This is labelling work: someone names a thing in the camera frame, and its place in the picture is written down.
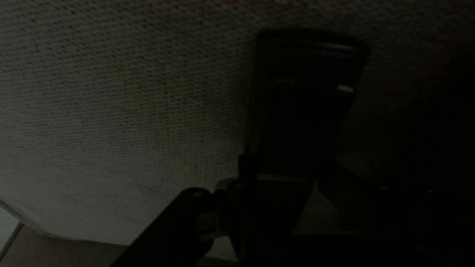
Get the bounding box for grey fabric sofa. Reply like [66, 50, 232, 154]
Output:
[0, 0, 475, 248]

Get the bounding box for plain black remote control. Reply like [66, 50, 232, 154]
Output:
[243, 27, 372, 234]

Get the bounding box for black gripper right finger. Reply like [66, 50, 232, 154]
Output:
[318, 157, 475, 267]

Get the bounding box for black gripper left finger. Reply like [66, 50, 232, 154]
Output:
[115, 152, 259, 267]

